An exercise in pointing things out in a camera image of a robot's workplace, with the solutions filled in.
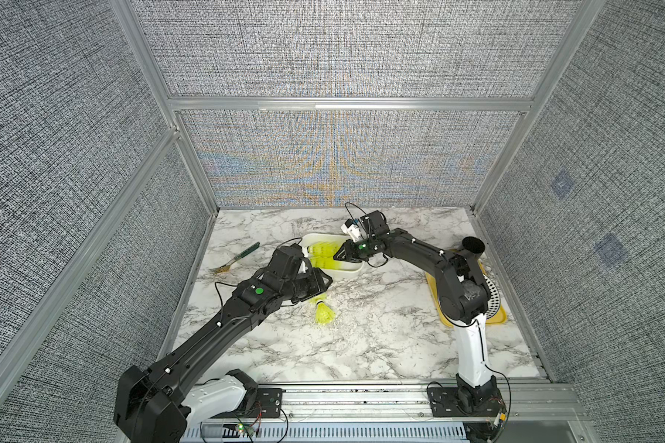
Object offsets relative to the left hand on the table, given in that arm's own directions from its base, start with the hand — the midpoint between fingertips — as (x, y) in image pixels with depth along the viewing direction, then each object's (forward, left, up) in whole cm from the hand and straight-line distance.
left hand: (334, 280), depth 75 cm
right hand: (+17, -1, -10) cm, 20 cm away
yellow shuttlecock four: (+5, +4, -19) cm, 20 cm away
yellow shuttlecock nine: (-1, +3, -20) cm, 21 cm away
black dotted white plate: (0, -52, -18) cm, 55 cm away
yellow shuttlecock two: (+16, +2, -16) cm, 23 cm away
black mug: (+19, -51, -13) cm, 56 cm away
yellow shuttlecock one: (+22, +2, -16) cm, 27 cm away
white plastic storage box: (+13, -5, -15) cm, 21 cm away
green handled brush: (+19, +39, -20) cm, 47 cm away
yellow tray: (-5, -53, -19) cm, 56 cm away
